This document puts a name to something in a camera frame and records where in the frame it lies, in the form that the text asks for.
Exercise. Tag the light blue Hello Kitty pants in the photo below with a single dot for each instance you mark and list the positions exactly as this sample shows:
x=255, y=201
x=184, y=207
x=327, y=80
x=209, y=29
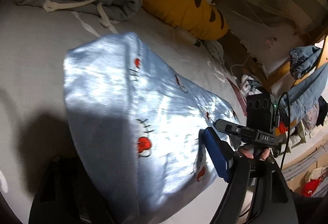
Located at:
x=136, y=124

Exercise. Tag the black white crumpled clothes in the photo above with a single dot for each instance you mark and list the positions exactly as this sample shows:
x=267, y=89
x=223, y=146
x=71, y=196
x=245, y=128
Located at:
x=249, y=86

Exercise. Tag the grey-green small cloth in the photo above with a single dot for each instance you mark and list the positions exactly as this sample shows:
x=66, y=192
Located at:
x=215, y=49

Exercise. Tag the yellow tiger-striped plush pillow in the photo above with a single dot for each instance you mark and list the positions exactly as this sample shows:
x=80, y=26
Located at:
x=198, y=17

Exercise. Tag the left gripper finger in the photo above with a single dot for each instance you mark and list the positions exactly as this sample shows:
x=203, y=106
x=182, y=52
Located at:
x=271, y=202

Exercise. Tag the person's right hand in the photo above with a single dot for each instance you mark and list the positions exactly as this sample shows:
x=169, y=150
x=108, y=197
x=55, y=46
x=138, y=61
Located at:
x=249, y=151

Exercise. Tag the blue denim jacket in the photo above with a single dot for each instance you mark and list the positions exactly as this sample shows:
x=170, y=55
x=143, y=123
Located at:
x=302, y=97

